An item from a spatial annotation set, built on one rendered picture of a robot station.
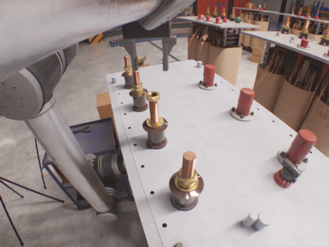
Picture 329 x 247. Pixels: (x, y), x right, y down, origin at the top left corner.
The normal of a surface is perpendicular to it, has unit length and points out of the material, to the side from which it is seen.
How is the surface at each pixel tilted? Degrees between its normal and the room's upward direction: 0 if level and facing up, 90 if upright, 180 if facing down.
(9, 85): 93
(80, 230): 0
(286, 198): 0
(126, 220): 0
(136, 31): 90
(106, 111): 90
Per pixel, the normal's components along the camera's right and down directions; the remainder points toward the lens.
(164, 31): -0.15, 0.62
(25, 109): 0.23, 0.71
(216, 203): -0.06, -0.79
